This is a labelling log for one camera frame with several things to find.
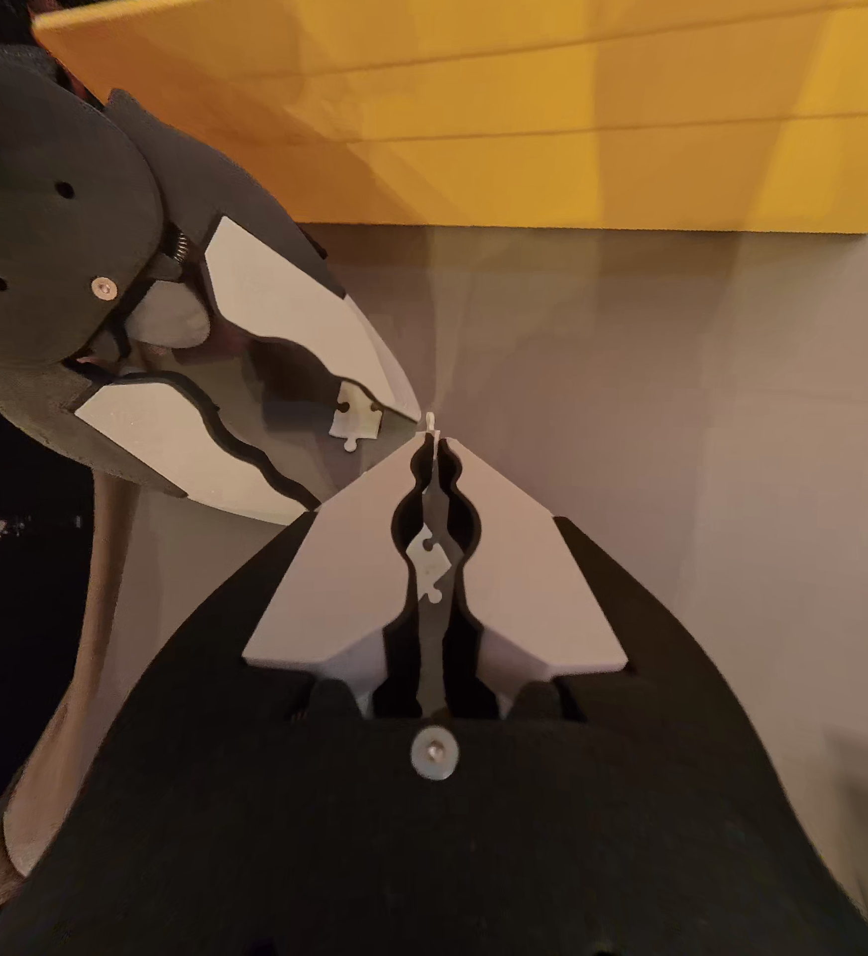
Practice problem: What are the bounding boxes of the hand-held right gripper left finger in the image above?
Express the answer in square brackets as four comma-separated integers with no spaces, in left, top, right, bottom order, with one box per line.
[242,433,435,718]

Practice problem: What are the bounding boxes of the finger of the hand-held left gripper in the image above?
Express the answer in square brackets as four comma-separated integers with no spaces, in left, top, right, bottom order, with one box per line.
[201,215,425,424]
[73,372,325,525]

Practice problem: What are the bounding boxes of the yellow plastic bin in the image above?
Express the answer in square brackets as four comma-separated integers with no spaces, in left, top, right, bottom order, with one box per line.
[31,0,868,236]

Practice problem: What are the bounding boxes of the white puzzle piece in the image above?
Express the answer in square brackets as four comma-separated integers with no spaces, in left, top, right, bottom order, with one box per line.
[406,523,452,604]
[328,379,385,454]

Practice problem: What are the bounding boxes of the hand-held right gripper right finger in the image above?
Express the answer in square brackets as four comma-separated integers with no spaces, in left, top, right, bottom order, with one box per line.
[435,437,629,719]

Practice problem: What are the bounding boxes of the person's beige trousers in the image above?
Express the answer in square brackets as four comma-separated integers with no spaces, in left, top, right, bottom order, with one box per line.
[0,471,147,923]

